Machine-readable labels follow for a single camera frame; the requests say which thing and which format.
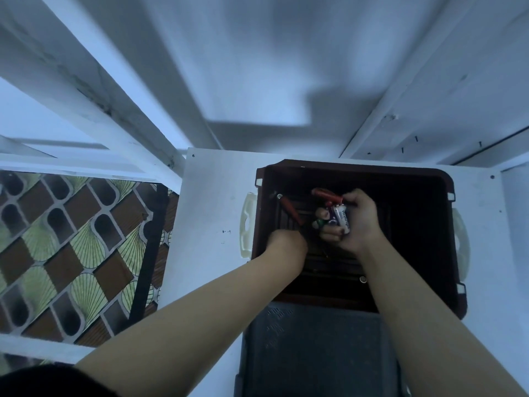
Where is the person's right hand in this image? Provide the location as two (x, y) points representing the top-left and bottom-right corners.
(314, 189), (383, 255)

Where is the person's left hand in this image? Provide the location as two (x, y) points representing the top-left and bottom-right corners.
(264, 229), (309, 273)

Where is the white red battery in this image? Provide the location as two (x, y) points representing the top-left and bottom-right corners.
(326, 202), (350, 237)

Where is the dark brown storage box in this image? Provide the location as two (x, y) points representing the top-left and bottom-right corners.
(240, 159), (471, 319)

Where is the grey storage box lid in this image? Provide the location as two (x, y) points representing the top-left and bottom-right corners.
(234, 302), (406, 397)

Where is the person's right forearm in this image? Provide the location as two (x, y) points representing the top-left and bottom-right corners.
(355, 244), (526, 397)

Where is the person's left forearm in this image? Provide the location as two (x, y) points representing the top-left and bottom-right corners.
(74, 256), (294, 397)

